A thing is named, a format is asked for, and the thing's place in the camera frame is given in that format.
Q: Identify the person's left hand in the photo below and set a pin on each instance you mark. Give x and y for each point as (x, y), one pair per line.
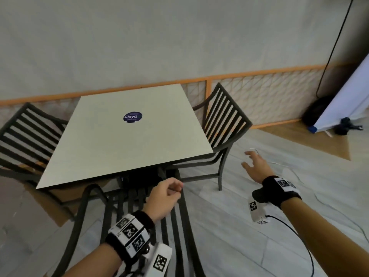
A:
(161, 199)

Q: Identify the person's right hand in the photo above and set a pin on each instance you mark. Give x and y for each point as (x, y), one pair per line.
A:
(259, 168)

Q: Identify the person's right thumb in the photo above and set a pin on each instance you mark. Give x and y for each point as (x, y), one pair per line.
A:
(246, 165)

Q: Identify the person's left fingers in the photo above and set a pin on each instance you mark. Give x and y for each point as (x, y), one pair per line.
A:
(173, 186)

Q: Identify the black slatted metal chair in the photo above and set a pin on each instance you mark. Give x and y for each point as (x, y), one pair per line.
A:
(224, 124)
(26, 135)
(184, 236)

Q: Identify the person's right forearm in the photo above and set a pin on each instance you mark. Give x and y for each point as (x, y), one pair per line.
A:
(325, 242)

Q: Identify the person's left forearm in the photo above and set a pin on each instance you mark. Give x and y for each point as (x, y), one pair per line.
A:
(95, 262)

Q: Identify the black right wristband with markers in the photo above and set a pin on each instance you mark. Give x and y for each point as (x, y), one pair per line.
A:
(274, 190)

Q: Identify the black wristband with markers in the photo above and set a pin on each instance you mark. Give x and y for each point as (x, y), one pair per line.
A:
(274, 190)
(129, 230)

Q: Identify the black left wristband with markers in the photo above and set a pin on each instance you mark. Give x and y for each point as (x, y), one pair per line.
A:
(129, 230)

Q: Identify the blue tape piece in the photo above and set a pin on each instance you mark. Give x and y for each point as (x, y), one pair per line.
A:
(312, 129)

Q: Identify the round blue sticker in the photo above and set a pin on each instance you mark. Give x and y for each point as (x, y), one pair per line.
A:
(132, 116)

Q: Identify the black bag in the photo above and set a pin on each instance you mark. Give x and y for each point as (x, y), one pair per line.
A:
(317, 111)

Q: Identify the black clamp stand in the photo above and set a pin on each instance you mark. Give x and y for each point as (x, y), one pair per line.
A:
(346, 126)

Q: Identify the white leaning panel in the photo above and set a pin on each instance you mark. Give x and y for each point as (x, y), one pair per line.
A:
(348, 98)

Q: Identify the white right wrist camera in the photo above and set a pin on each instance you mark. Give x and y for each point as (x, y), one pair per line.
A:
(256, 212)

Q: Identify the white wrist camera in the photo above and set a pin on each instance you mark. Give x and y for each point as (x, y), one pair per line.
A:
(158, 259)
(256, 212)

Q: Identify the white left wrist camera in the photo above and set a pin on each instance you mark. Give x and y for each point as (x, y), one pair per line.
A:
(158, 259)

